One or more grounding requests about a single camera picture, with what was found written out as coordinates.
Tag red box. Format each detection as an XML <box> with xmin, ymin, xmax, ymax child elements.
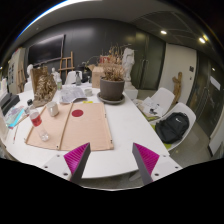
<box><xmin>99</xmin><ymin>54</ymin><xmax>111</xmax><ymax>65</ymax></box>

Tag gold sculpture on wooden base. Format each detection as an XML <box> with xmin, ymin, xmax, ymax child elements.
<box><xmin>30</xmin><ymin>66</ymin><xmax>58</xmax><ymax>108</ymax></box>

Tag stacked black boxes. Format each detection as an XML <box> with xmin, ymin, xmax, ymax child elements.
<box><xmin>0</xmin><ymin>93</ymin><xmax>21</xmax><ymax>116</ymax></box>

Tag wooden easel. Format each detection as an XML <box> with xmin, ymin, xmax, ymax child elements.
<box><xmin>59</xmin><ymin>50</ymin><xmax>76</xmax><ymax>79</ymax></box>

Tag colourful booklet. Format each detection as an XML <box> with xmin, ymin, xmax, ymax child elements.
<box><xmin>3</xmin><ymin>105</ymin><xmax>26</xmax><ymax>129</ymax></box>

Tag white ceramic mug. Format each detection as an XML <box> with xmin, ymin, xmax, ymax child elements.
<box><xmin>45</xmin><ymin>101</ymin><xmax>60</xmax><ymax>118</ymax></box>

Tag white plaster bust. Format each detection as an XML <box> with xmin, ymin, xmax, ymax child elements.
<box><xmin>50</xmin><ymin>67</ymin><xmax>62</xmax><ymax>83</ymax></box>
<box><xmin>26</xmin><ymin>63</ymin><xmax>34</xmax><ymax>83</ymax></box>

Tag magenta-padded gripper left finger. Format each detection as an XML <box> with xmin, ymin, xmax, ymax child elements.
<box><xmin>42</xmin><ymin>142</ymin><xmax>92</xmax><ymax>185</ymax></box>

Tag papers on chair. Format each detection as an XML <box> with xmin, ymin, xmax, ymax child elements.
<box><xmin>136</xmin><ymin>96</ymin><xmax>164</xmax><ymax>121</ymax></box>

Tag brown cardboard box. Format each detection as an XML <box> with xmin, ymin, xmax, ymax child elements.
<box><xmin>88</xmin><ymin>63</ymin><xmax>106</xmax><ymax>89</ymax></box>

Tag black backpack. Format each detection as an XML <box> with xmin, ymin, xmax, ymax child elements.
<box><xmin>154</xmin><ymin>112</ymin><xmax>190</xmax><ymax>145</ymax></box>

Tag grey plant saucer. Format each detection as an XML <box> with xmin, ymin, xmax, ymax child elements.
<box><xmin>96</xmin><ymin>91</ymin><xmax>127</xmax><ymax>106</ymax></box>

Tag white cabinet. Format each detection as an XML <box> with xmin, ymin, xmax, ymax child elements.
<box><xmin>7</xmin><ymin>46</ymin><xmax>27</xmax><ymax>95</ymax></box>

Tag flat round red coaster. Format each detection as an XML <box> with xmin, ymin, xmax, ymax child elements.
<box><xmin>71</xmin><ymin>109</ymin><xmax>85</xmax><ymax>118</ymax></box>

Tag dark grey bottle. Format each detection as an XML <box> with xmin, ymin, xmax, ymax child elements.
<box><xmin>74</xmin><ymin>70</ymin><xmax>83</xmax><ymax>87</ymax></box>

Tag dry plant in grey pot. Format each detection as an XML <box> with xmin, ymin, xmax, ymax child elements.
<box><xmin>99</xmin><ymin>44</ymin><xmax>133</xmax><ymax>102</ymax></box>

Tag wooden figure sculpture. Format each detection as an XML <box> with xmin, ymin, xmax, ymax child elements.
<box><xmin>171</xmin><ymin>71</ymin><xmax>184</xmax><ymax>106</ymax></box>

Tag red-tipped paintbrush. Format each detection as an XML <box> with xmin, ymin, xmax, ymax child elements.
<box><xmin>12</xmin><ymin>124</ymin><xmax>19</xmax><ymax>145</ymax></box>

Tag clear bottle with red label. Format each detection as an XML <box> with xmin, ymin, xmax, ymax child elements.
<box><xmin>26</xmin><ymin>98</ymin><xmax>50</xmax><ymax>142</ymax></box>

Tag white plastic chair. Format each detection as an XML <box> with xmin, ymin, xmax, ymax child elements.
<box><xmin>64</xmin><ymin>70</ymin><xmax>83</xmax><ymax>86</ymax></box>
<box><xmin>148</xmin><ymin>102</ymin><xmax>197</xmax><ymax>153</ymax></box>
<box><xmin>133</xmin><ymin>87</ymin><xmax>176</xmax><ymax>118</ymax></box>
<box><xmin>23</xmin><ymin>81</ymin><xmax>34</xmax><ymax>93</ymax></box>

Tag black wall screen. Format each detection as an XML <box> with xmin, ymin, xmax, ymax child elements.
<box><xmin>27</xmin><ymin>34</ymin><xmax>66</xmax><ymax>66</ymax></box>

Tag long ceiling light strip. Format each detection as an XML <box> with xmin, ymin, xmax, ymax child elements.
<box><xmin>16</xmin><ymin>0</ymin><xmax>101</xmax><ymax>39</ymax></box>

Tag beige wooden drawing board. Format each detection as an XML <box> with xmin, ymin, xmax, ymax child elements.
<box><xmin>24</xmin><ymin>101</ymin><xmax>115</xmax><ymax>153</ymax></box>

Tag recessed ceiling lights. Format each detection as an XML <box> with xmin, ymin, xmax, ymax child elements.
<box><xmin>159</xmin><ymin>29</ymin><xmax>218</xmax><ymax>73</ymax></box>

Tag tall white plaster statue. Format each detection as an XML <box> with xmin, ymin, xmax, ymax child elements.
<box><xmin>121</xmin><ymin>47</ymin><xmax>139</xmax><ymax>100</ymax></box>

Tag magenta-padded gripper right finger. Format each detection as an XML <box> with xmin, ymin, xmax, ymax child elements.
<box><xmin>131</xmin><ymin>142</ymin><xmax>183</xmax><ymax>186</ymax></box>

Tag small round tin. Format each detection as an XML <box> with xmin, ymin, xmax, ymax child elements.
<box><xmin>83</xmin><ymin>87</ymin><xmax>94</xmax><ymax>98</ymax></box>

